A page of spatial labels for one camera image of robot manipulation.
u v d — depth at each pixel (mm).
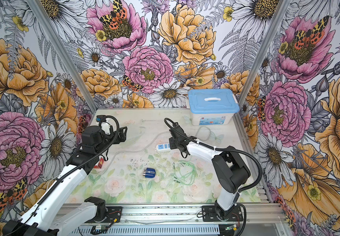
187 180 853
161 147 965
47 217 406
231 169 476
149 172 857
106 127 662
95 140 569
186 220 730
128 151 965
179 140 713
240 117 1231
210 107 994
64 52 876
